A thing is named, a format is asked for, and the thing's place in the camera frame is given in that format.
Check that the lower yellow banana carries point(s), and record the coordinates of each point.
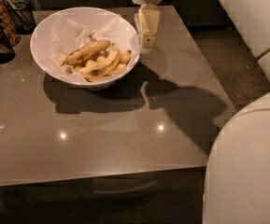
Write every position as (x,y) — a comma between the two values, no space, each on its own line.
(118,69)

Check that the white bowl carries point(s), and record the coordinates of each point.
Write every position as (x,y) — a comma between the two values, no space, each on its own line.
(47,31)

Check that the right small banana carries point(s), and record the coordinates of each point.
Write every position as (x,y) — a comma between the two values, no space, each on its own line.
(126,56)

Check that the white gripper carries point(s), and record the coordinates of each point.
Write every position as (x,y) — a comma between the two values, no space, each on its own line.
(147,23)

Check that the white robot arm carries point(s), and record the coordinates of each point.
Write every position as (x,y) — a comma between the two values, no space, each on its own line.
(237,182)

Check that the curved yellow banana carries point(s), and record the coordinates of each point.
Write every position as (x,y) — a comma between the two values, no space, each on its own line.
(102,65)

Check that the black wire basket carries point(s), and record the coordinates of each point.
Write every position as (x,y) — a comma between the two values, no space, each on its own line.
(22,15)

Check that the top spotted banana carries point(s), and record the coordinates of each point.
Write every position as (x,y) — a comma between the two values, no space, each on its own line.
(85,53)

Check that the white paper liner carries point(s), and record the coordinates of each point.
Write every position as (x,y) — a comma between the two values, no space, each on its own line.
(63,28)

